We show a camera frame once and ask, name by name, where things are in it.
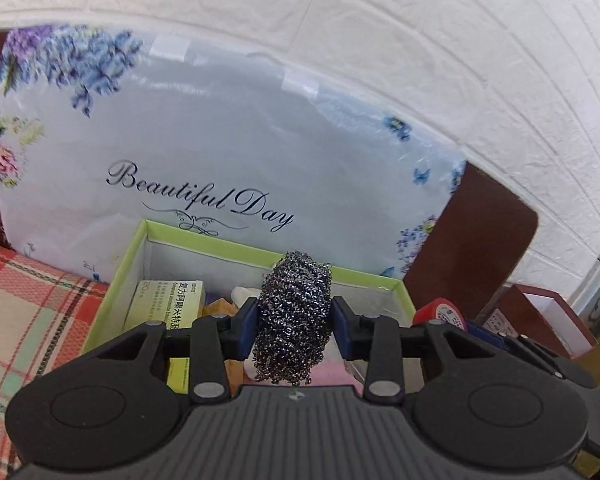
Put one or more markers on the brown headboard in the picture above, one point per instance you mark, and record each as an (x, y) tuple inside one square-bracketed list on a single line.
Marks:
[(480, 240)]

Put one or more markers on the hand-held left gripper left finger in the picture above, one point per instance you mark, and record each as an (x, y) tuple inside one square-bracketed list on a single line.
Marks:
[(247, 325)]

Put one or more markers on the yellow green medicine box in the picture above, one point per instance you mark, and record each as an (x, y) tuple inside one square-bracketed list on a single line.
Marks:
[(165, 300)]

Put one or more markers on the floral packaged mat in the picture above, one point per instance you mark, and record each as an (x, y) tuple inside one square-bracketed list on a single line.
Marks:
[(230, 135)]

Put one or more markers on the small white pink glove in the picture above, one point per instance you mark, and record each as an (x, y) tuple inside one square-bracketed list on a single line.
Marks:
[(332, 375)]

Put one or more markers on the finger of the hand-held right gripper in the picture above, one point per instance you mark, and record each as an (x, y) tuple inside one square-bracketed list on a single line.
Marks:
[(482, 334)]

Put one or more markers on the green cardboard box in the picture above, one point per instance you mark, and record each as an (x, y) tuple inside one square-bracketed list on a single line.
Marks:
[(125, 280)]

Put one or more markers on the red tape roll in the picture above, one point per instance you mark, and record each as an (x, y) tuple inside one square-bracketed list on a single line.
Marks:
[(437, 310)]

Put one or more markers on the steel wool scrubber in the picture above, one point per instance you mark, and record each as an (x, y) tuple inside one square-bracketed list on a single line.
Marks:
[(292, 310)]

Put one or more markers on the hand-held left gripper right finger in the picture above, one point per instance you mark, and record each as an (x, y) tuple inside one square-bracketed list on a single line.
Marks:
[(341, 330)]

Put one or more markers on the tan wooden block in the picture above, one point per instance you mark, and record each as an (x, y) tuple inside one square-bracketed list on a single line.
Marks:
[(220, 307)]

